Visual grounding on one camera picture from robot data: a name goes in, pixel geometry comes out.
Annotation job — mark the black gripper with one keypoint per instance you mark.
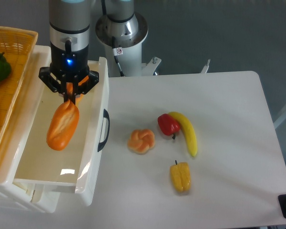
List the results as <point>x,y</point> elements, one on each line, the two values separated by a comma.
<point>69,67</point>

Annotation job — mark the long orange bread loaf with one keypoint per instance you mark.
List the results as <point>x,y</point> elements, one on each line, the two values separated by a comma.
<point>63,125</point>

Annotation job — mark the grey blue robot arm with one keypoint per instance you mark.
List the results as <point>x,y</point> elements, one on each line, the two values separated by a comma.
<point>70,22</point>

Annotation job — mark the open upper white drawer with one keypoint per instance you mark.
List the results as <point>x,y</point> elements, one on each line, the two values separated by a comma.
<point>75,168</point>

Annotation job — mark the round knotted bread roll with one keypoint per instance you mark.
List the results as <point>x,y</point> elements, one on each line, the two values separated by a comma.
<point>141,141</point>

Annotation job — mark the white plastic drawer cabinet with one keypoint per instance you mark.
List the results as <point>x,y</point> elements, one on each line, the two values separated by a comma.
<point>16,194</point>

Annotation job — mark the orange woven basket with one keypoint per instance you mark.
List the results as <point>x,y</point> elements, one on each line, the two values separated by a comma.
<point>17,45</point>

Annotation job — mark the red bell pepper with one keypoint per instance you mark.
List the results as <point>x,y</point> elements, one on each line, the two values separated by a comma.
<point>168,125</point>

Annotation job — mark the yellow banana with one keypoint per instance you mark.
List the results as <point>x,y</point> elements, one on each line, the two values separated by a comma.
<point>188,132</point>

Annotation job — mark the yellow bell pepper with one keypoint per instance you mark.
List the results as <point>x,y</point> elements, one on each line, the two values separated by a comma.
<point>180,176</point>

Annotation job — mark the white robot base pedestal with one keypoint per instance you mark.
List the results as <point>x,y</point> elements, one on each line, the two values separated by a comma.
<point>122,43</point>

